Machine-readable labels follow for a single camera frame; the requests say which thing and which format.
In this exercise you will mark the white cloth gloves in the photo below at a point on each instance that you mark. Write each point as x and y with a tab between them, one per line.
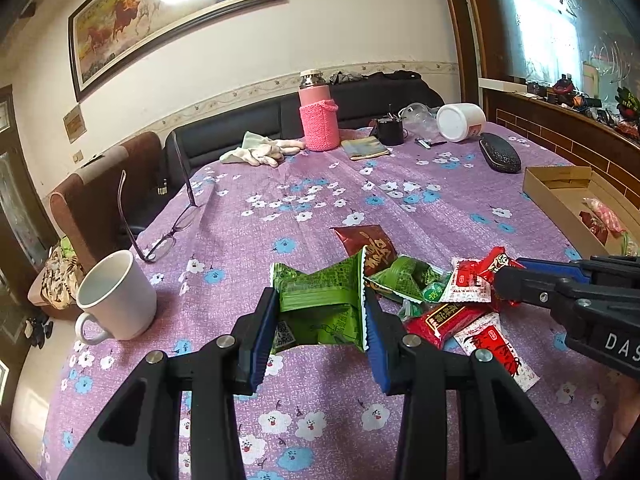
257	150

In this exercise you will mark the black glasses case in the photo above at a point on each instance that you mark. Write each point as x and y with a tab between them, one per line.
499	154

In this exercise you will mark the red white jerky sachet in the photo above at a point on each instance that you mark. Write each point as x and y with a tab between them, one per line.
485	333

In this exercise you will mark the white ceramic mug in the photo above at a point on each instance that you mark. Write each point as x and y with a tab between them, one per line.
116	299

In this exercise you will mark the small green snack packet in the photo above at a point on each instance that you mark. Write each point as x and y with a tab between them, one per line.
412	280

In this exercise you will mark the dark red snack packet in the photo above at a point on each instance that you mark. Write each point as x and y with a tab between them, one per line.
595	226
379	251

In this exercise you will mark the brown wooden cabinet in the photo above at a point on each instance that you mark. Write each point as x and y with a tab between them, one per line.
565	73

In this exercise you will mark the small black cup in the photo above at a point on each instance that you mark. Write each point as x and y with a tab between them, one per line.
389	130

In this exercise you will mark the black sofa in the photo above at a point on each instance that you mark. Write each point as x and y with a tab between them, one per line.
188	148

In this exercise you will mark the pink knitted thermos bottle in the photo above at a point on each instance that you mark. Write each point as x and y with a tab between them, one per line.
318	112

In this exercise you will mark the brown chair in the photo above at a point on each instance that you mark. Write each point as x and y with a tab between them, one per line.
84	205

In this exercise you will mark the framed horse painting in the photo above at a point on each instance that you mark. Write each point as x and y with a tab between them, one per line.
105	36

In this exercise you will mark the purple floral tablecloth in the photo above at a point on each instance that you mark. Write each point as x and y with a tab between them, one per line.
318	414

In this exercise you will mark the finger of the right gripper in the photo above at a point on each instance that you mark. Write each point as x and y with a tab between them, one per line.
550	264
536	285

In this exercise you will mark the clear glass jar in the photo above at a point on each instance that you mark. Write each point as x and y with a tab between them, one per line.
420	121

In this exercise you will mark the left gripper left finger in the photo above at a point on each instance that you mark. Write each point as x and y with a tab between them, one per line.
136	436

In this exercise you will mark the white plastic jar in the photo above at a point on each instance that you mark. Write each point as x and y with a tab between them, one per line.
460	122

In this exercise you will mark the large green snack packet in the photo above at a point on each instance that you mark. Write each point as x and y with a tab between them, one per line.
324	307

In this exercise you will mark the folded notebook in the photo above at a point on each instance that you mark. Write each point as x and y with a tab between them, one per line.
367	147

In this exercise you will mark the cardboard tray box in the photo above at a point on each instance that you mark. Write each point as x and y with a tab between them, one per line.
559	191

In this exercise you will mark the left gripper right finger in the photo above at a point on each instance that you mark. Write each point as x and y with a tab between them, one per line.
502	435

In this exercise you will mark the pink marshmallow packet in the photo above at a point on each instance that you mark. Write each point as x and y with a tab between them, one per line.
605	214

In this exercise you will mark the eyeglasses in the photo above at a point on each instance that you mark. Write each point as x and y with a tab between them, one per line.
153	206

